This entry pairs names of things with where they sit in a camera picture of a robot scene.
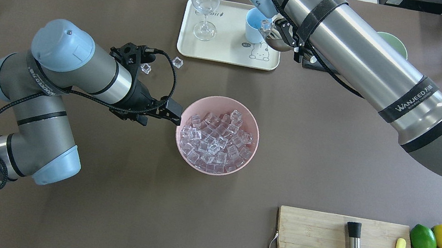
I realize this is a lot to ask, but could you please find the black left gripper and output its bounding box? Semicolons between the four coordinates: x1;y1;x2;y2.
109;43;183;126

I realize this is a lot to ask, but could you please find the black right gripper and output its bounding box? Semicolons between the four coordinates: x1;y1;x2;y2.
270;18;317;64

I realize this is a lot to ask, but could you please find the steel ice scoop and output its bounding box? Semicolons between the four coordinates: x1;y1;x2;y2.
259;19;297;52

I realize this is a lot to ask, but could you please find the pink bowl of ice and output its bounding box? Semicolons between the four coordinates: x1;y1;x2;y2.
175;96;260;176

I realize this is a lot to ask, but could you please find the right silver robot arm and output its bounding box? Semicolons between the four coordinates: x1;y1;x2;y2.
250;0;442;177

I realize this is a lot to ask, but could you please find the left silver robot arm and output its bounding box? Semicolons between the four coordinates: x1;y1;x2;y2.
0;19;183;190

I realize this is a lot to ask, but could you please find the clear ice cube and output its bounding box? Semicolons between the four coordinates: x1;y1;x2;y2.
171;56;184;69
140;63;152;75

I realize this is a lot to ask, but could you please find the light blue cup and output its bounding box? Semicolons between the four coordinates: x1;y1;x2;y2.
245;8;270;44

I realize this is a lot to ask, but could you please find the dark grey folded cloth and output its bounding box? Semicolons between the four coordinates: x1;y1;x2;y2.
302;58;340;75

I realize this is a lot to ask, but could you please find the green bowl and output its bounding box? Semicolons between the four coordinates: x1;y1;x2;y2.
377;31;408;60

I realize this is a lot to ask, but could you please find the cream serving tray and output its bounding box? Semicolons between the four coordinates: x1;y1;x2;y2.
177;0;280;71

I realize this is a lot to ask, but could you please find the green lime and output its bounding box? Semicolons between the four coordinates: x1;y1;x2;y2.
410;224;437;248

